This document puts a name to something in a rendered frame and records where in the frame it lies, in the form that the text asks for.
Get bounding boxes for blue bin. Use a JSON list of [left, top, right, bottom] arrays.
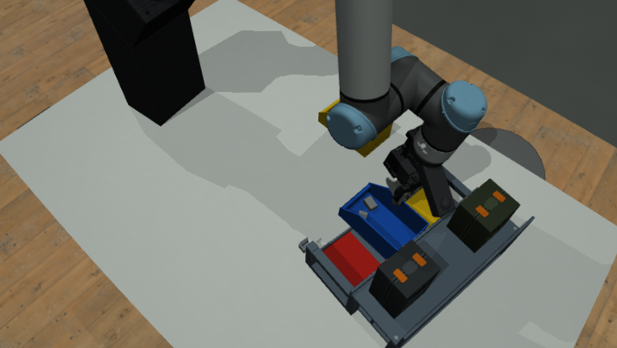
[[340, 182, 430, 259]]

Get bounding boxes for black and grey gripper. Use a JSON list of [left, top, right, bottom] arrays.
[[383, 125, 443, 206]]

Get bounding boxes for yellow bin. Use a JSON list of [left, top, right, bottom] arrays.
[[318, 99, 393, 157]]

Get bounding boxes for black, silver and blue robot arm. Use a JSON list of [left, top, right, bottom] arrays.
[[327, 0, 487, 218]]

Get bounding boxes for black case with orange latches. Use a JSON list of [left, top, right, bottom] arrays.
[[368, 240, 441, 319], [447, 178, 520, 253]]

